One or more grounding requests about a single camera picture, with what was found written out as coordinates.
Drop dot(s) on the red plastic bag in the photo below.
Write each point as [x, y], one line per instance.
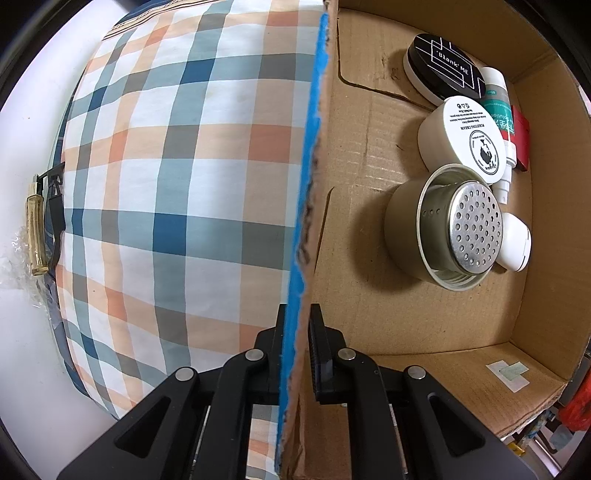
[577, 408]

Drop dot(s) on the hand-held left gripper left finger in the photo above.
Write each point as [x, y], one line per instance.
[280, 332]

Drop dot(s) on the white earbud case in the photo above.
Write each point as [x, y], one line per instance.
[515, 242]

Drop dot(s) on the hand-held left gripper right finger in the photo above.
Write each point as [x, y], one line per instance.
[317, 350]

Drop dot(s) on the white bottle teal red label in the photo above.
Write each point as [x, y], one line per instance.
[501, 115]

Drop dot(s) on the white round cream jar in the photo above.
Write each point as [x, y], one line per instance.
[466, 134]

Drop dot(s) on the clear bubble wrap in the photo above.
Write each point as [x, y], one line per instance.
[18, 267]

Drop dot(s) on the small red box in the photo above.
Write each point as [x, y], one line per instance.
[521, 138]

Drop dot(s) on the metal strainer cup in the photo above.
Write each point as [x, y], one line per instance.
[471, 230]

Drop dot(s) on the black round tin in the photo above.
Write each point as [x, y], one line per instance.
[443, 64]

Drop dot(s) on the plaid blanket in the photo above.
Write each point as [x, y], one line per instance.
[175, 184]

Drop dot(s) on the cardboard box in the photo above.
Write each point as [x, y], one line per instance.
[369, 286]

